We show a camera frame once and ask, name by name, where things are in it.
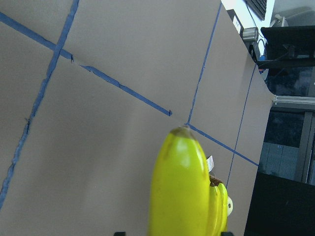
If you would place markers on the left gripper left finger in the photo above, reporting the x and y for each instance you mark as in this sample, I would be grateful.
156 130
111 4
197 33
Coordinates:
120 234

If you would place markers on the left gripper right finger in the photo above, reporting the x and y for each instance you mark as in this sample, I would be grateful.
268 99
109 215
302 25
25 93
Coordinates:
227 234

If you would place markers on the yellow banana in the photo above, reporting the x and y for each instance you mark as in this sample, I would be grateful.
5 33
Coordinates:
217 219
179 197

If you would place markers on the small paper tag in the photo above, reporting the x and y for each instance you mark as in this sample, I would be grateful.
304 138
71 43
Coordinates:
210 163

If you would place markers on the metal cup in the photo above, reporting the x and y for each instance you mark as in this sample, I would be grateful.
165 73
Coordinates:
250 34

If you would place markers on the black keyboard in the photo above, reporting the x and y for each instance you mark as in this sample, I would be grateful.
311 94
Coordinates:
259 7

